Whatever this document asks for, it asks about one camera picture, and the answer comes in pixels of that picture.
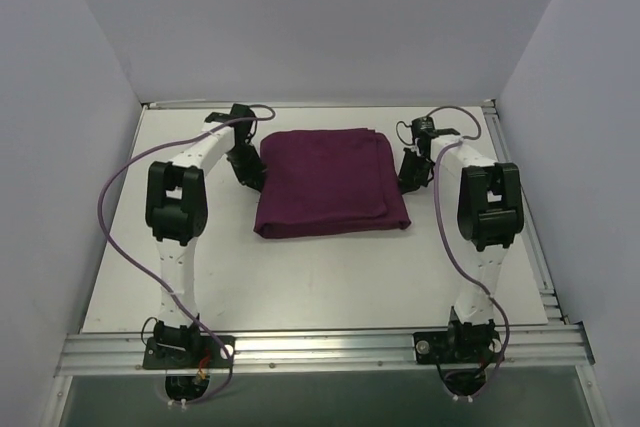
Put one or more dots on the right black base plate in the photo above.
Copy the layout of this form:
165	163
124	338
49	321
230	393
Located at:
441	347

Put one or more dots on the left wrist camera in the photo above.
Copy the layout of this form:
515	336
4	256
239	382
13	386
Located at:
243	112

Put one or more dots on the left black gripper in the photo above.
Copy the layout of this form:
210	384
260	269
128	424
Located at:
245	165

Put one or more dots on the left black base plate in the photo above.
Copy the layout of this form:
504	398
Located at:
206	353

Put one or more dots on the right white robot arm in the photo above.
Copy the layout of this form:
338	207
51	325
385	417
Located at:
479	215

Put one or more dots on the purple cloth wrap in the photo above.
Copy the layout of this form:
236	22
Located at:
328	182

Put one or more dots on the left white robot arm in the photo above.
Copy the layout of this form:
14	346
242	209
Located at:
176	211

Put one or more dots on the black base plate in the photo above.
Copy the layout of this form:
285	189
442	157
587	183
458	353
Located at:
206	353
441	347

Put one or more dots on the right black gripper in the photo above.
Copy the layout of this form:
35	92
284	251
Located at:
415	168

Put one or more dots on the aluminium front rail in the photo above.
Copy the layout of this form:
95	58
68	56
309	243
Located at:
321	351

